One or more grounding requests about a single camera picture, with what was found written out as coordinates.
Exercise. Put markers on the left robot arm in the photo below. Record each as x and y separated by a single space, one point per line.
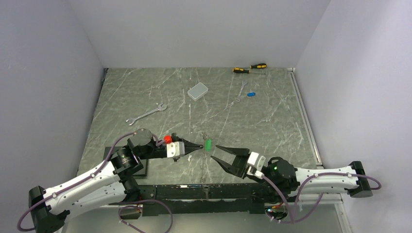
111 181

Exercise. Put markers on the upper yellow black screwdriver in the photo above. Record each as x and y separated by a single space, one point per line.
258 66

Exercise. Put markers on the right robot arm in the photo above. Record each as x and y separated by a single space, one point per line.
291 180

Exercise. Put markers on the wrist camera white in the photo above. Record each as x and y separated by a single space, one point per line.
255 164
175 148

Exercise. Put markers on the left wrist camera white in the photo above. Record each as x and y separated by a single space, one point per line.
175 148

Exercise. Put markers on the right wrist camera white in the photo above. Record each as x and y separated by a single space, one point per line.
255 164

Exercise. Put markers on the large silver wrench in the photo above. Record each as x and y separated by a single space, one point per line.
160 107

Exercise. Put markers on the small silver wrench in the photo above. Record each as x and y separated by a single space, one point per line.
243 84

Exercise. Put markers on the yellow black screwdriver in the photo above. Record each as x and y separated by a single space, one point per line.
258 66
245 71

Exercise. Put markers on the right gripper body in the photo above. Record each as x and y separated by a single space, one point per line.
241 162

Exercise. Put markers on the lower yellow black screwdriver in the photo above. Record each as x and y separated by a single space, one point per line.
245 71

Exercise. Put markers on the clear plastic box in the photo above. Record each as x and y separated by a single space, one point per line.
198 91

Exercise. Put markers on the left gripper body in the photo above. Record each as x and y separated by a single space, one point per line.
177 158

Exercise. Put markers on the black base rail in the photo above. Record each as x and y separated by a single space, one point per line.
253 198

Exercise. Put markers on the green tagged key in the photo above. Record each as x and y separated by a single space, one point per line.
208 145

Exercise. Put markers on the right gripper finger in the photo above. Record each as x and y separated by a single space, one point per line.
228 168
235 151

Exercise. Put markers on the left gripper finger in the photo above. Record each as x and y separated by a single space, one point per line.
189 144
189 150

